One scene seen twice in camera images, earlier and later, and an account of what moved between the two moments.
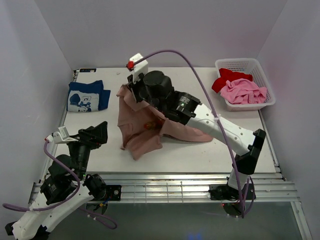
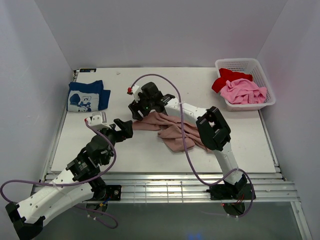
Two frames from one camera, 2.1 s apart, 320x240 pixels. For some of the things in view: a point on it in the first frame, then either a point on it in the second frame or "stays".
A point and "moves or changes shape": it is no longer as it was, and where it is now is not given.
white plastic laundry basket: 250,66 stays
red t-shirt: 225,75 stays
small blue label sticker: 88,70 stays
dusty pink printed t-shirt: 141,127 moves or changes shape
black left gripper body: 82,147 -> 116,136
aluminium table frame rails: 187,187 stays
